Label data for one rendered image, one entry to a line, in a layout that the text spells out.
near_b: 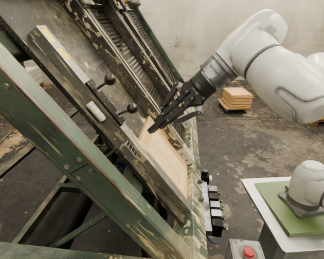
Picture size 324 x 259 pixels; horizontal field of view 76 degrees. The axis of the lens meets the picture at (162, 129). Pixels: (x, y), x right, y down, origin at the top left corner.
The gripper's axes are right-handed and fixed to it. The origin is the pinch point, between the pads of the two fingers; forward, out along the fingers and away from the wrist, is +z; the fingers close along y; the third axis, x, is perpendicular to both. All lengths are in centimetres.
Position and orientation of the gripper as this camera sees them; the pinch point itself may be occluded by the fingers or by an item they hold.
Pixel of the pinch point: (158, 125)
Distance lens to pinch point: 64.9
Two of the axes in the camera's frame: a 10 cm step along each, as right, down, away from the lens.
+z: -7.0, 6.1, 3.7
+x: 4.3, -0.5, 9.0
